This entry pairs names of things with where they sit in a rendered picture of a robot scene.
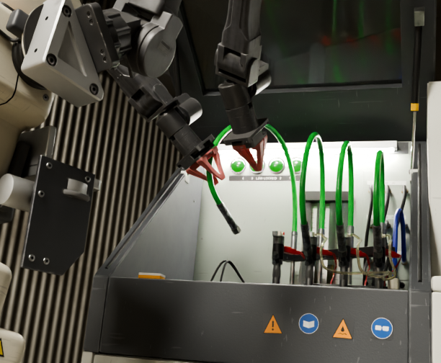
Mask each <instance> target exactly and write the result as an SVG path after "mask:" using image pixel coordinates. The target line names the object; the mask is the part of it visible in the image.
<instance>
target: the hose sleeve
mask: <svg viewBox="0 0 441 363"><path fill-rule="evenodd" d="M216 206H217V207H218V209H219V211H220V212H221V214H222V215H223V217H224V218H225V220H226V222H227V223H228V225H229V226H230V228H231V229H232V230H233V229H235V228H237V224H236V221H235V220H234V219H233V218H232V216H231V214H230V212H229V211H228V209H227V207H226V206H225V204H224V203H223V201H221V203H220V204H219V205H216Z"/></svg>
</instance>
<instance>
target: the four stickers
mask: <svg viewBox="0 0 441 363"><path fill-rule="evenodd" d="M353 330H354V318H338V317H333V319H332V333H331V338H332V339H347V340H353ZM298 333H303V334H316V335H318V334H319V313H299V314H298ZM263 334H283V313H263ZM370 337H371V338H373V339H385V340H393V318H382V317H375V316H372V319H371V330H370Z"/></svg>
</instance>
